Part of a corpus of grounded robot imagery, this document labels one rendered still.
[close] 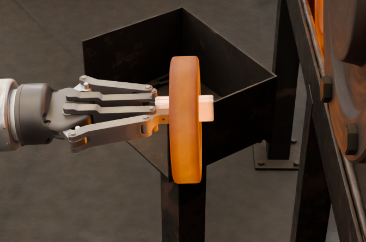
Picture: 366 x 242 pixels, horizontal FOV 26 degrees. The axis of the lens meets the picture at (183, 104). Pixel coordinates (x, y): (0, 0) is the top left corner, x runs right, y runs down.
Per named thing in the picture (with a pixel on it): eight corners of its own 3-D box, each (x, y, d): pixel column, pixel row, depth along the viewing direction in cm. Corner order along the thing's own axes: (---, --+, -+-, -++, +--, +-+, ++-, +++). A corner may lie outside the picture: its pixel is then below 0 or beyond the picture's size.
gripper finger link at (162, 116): (141, 108, 96) (140, 123, 93) (183, 107, 95) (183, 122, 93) (142, 118, 96) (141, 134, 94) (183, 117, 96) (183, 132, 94)
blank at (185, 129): (199, 34, 100) (172, 35, 100) (196, 96, 87) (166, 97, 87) (202, 137, 108) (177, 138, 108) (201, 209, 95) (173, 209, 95)
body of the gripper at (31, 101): (29, 118, 103) (101, 115, 102) (18, 160, 96) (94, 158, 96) (19, 70, 98) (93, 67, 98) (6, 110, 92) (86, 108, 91)
